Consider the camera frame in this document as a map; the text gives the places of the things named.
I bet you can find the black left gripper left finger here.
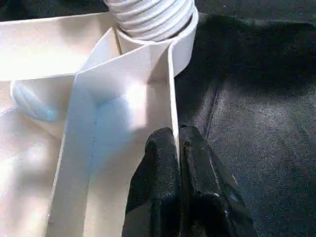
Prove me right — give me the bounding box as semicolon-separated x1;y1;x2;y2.
125;127;184;237

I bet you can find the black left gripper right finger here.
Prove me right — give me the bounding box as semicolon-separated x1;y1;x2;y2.
179;125;256;237

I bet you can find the white plastic table top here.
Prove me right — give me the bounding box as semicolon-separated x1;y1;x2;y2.
0;11;199;237

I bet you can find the white plastic table leg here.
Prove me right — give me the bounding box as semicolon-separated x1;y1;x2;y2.
103;0;196;42

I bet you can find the black work mat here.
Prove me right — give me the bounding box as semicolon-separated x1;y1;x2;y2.
0;0;316;237

